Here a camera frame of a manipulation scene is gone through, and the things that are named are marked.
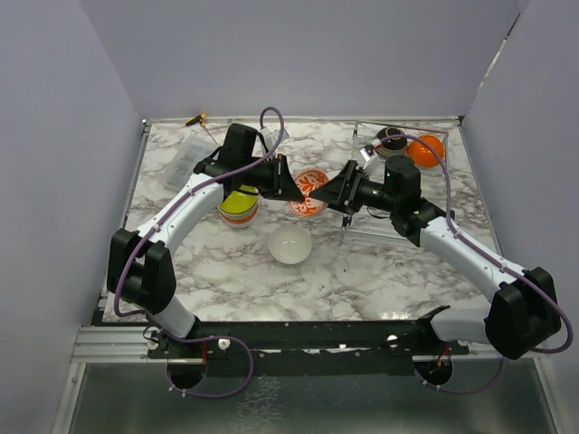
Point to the orange floral pattern bowl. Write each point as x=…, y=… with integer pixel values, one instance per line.
x=308, y=181

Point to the white bowl orange outside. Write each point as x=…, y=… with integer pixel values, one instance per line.
x=422, y=155

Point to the clear plastic parts box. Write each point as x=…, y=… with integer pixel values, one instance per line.
x=181, y=167

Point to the beige bowl dark outside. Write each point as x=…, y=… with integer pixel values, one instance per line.
x=391, y=142

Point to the white bowl grey outside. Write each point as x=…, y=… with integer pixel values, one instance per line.
x=290, y=244

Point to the aluminium frame rail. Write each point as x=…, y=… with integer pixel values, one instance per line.
x=110, y=344

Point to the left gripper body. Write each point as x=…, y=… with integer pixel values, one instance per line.
x=265, y=177

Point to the lime green bowl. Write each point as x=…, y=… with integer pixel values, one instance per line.
x=240, y=201

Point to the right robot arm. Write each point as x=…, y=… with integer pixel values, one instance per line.
x=522, y=310

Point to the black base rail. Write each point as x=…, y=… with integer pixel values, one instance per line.
x=297, y=348

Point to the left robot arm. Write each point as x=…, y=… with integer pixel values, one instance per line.
x=140, y=269

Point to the white orange striped bowl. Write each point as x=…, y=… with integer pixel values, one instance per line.
x=239, y=220

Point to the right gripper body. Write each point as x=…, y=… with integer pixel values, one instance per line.
x=366, y=193

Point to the yellow black T-handle key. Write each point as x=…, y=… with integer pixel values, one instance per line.
x=199, y=120

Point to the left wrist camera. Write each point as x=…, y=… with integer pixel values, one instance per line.
x=271, y=138

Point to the white wire dish rack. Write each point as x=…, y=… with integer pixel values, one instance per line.
x=400, y=196

